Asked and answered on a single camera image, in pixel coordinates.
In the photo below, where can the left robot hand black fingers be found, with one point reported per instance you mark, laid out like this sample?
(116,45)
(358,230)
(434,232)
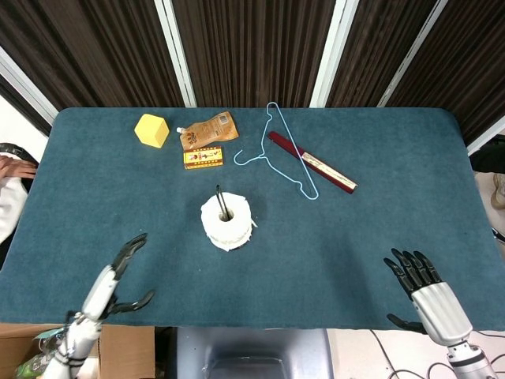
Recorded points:
(100,292)

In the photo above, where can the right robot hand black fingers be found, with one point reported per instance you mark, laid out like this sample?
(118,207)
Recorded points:
(438,304)

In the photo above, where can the white paper roll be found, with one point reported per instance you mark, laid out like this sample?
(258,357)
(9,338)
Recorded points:
(213,221)

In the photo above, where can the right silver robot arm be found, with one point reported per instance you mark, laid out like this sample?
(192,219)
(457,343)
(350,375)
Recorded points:
(471,361)

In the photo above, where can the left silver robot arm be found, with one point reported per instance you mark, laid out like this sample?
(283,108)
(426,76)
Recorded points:
(75,343)

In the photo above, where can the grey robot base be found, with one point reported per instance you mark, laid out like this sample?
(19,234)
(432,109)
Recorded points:
(252,351)

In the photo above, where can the brown cardboard box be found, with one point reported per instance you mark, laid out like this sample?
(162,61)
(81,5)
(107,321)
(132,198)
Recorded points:
(126,351)

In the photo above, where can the green plastic packaging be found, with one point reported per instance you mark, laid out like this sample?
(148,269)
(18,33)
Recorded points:
(33,363)

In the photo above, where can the beige shoe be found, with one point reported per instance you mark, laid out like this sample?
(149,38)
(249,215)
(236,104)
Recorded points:
(499,191)

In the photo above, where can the blue-green tablecloth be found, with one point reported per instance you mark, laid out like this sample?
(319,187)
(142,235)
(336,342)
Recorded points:
(315,256)

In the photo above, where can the bystander in white clothing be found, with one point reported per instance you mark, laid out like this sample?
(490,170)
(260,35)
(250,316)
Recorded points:
(10,197)

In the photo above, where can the black bag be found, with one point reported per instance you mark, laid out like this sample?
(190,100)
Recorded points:
(491,156)

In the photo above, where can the yellow hexagonal block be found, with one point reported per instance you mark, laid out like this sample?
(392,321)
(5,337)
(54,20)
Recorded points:
(150,131)

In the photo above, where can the yellow printed carton box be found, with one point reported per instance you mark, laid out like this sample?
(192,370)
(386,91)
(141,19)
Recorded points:
(204,158)

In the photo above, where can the dark red chopsticks package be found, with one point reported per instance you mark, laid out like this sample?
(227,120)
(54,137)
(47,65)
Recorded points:
(327,169)

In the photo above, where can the brown sauce pouch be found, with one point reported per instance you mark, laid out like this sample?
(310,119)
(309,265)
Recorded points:
(209,132)

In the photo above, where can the white partition frame post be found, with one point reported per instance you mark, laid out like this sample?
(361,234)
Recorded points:
(414,55)
(487,136)
(27,87)
(175,55)
(329,51)

